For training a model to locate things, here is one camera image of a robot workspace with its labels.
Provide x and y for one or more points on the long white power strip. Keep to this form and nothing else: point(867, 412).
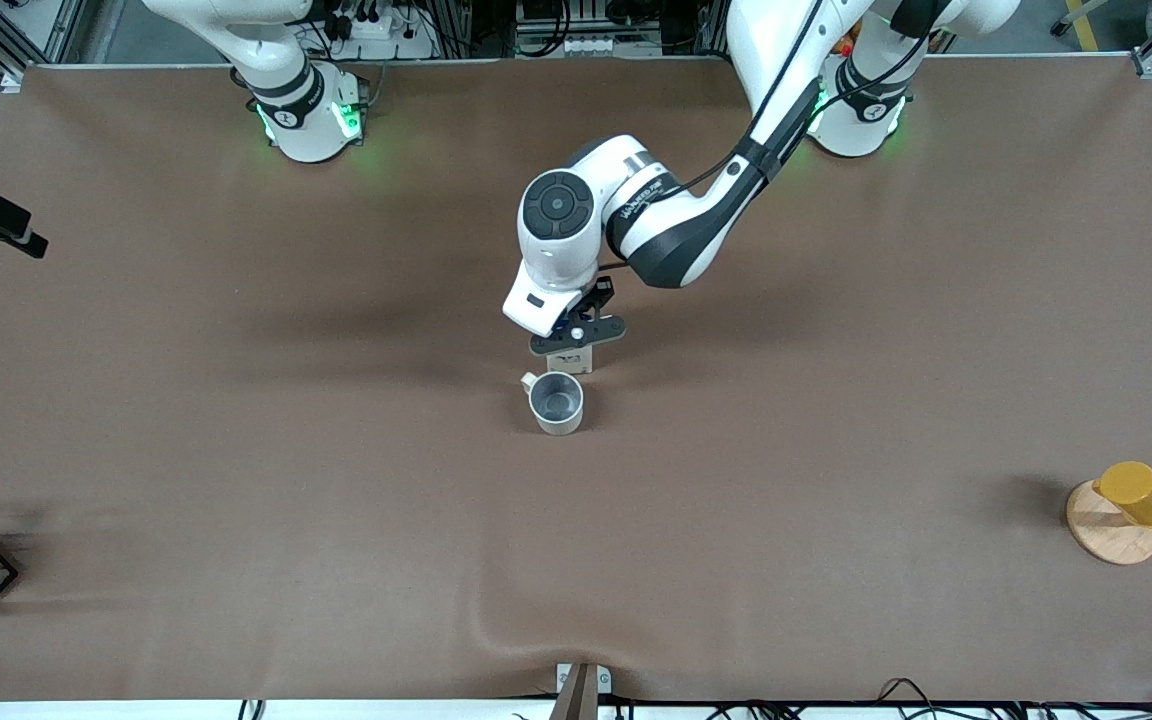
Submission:
point(596, 46)

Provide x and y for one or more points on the white power strip with plugs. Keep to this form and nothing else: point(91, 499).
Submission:
point(376, 28)

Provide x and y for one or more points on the metal table clamp bracket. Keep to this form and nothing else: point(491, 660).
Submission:
point(576, 700)

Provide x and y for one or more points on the white mug with grey inside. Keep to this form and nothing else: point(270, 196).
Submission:
point(556, 400)

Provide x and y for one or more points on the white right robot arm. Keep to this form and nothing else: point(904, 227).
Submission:
point(306, 130)

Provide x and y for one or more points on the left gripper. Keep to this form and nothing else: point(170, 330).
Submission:
point(597, 296)

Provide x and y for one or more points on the wooden cup stand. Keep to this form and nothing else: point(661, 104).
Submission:
point(1111, 540)

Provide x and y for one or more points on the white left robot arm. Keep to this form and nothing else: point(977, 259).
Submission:
point(561, 250)

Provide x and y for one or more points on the blue and white milk carton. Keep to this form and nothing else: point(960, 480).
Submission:
point(576, 362)

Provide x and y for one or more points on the yellow cup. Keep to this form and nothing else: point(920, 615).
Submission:
point(1136, 490)

